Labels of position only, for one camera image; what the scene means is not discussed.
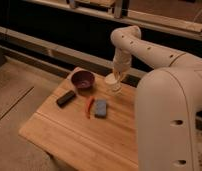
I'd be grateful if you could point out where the long wooden shelf rail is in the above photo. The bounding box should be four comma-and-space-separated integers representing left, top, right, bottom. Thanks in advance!
0, 24, 148, 81

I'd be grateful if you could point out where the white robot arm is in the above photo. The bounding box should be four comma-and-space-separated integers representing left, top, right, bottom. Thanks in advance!
111, 26, 202, 171

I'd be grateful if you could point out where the black rectangular block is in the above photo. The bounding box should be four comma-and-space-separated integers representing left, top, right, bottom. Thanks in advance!
56, 90, 76, 107

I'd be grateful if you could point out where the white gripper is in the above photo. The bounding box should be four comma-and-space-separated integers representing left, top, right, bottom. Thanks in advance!
113, 48, 132, 82

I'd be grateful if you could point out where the upper wooden shelf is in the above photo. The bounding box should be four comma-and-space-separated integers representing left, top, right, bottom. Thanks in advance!
25, 0, 202, 41

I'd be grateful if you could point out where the dark purple bowl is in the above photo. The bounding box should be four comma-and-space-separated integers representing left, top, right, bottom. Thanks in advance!
71, 70, 95, 90

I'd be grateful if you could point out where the wooden table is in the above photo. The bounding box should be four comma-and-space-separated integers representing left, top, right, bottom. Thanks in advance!
19, 75, 139, 171

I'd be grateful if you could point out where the blue sponge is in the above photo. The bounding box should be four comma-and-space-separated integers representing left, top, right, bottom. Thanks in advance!
95, 99, 107, 118

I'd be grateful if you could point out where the white ceramic cup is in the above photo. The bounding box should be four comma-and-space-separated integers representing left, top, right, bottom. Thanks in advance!
104, 73, 121, 93

